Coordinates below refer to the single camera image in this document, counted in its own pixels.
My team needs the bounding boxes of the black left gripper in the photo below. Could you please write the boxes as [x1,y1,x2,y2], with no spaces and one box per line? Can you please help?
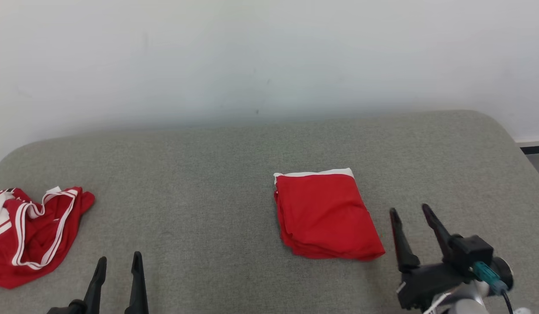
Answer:
[46,251,149,314]

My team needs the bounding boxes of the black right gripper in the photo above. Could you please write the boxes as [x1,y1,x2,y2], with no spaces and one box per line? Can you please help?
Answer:
[389,203,473,312]

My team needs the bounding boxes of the red and white jersey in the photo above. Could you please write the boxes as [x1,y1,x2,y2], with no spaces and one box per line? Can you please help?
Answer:
[0,187,96,289]

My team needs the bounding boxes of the red shorts with white trim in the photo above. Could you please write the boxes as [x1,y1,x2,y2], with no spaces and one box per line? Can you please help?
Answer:
[273,168,386,261]

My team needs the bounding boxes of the teal right camera connector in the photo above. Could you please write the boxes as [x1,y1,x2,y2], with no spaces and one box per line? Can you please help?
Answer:
[472,262,508,295]

